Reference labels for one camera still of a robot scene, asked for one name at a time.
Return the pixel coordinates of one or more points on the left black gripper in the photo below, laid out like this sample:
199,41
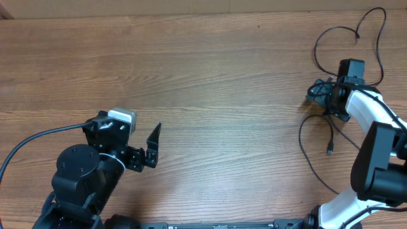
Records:
137,154

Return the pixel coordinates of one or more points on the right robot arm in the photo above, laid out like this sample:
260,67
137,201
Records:
376,184

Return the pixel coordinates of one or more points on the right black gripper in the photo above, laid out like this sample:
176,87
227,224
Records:
319,97

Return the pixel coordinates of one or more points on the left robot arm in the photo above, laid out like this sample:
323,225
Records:
87,174

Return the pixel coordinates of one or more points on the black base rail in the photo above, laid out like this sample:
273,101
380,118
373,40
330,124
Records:
219,225

